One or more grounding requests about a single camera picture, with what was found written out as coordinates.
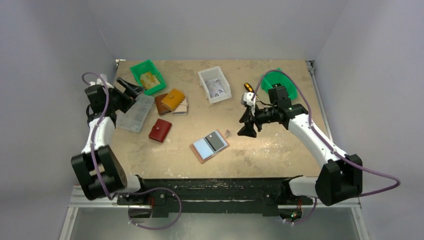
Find pink card holder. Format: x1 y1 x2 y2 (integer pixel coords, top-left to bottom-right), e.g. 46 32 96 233
189 129 233 165

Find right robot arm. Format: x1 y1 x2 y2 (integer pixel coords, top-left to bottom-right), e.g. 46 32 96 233
237 83 363 206

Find red card holder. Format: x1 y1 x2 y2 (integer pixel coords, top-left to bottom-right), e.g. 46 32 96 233
148 118 172 143

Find beige card holder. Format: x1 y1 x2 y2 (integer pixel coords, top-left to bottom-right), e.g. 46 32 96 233
172 97 189 116

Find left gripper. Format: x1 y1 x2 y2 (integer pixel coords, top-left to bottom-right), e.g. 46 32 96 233
106 78 145 113

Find aluminium frame rail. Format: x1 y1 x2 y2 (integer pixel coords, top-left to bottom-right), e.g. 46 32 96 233
68 185 362 209

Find cards in green bin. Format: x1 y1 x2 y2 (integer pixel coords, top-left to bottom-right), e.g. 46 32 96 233
139 71 161 90

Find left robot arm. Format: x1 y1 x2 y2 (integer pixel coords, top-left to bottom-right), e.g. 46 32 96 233
70 73 149 205

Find white bin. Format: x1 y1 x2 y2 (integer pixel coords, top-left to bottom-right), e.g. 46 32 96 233
198 66 232 105

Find cards in white bin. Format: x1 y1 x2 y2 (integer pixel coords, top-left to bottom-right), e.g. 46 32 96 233
205 78 226 99

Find right green bin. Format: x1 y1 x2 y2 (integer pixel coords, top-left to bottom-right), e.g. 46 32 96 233
260 71 298 100

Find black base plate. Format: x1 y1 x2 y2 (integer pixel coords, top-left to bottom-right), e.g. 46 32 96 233
117 177 314 218

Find brown card holder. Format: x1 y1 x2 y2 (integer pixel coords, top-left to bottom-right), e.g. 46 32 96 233
154 93 172 116

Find yellow black screwdriver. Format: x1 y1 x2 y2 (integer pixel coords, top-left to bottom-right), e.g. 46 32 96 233
244 82 255 93

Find left green bin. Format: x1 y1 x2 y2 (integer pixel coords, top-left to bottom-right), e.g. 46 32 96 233
130 59 167 96

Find blue card sleeves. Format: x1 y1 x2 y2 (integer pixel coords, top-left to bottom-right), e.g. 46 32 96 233
192 129 229 161

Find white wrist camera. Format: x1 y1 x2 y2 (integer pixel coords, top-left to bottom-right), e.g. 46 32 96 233
89 74 114 89
240 92 256 107

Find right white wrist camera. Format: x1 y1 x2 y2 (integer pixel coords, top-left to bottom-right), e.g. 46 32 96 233
240 92 256 107

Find green bin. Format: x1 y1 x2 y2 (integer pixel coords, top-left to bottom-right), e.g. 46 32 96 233
130 59 167 96
260 71 298 100

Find black credit card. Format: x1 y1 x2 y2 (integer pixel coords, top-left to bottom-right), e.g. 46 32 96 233
205 131 227 152

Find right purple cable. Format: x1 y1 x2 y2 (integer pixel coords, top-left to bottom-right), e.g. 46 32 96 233
251 68 402 227

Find yellow card holder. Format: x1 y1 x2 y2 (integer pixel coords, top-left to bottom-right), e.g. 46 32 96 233
161 88 186 112

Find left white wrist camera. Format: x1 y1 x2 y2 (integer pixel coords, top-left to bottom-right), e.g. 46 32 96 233
89 74 114 89

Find clear compartment organizer box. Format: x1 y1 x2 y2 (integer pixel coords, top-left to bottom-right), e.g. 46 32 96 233
116 94 155 134

